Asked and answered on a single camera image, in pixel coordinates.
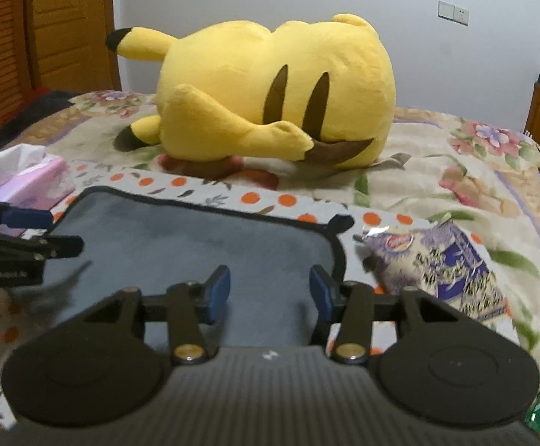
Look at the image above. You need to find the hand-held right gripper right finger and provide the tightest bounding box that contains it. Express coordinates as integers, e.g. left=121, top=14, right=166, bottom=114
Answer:
left=309, top=264, right=459, bottom=366

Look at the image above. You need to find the dark cloth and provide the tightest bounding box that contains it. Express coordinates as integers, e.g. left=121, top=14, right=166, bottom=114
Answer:
left=0, top=85, right=87, bottom=152

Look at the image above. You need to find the pink tissue pack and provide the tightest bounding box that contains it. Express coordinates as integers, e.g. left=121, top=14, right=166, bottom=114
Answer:
left=0, top=157, right=76, bottom=239

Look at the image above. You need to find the grey towel with black edge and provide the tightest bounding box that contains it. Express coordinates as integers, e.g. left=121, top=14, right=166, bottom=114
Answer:
left=28, top=185, right=355, bottom=350

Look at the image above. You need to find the purple snack packet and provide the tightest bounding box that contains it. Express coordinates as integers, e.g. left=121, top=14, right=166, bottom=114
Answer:
left=353, top=217, right=508, bottom=328

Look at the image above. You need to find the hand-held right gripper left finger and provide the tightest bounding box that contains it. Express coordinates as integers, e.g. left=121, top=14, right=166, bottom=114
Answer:
left=81, top=265, right=232, bottom=367

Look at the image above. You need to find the yellow plush toy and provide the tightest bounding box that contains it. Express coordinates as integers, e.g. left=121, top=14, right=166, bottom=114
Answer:
left=106, top=13, right=396, bottom=171

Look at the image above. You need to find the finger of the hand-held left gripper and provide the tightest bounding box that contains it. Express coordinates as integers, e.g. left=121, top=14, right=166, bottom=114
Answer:
left=0, top=227, right=85, bottom=262
left=0, top=192, right=54, bottom=231

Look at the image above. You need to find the white cloth with orange dots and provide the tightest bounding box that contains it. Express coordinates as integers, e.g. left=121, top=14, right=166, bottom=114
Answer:
left=0, top=162, right=524, bottom=434

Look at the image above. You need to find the floral blanket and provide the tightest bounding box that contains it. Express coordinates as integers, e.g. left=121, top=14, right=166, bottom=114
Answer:
left=0, top=90, right=540, bottom=446

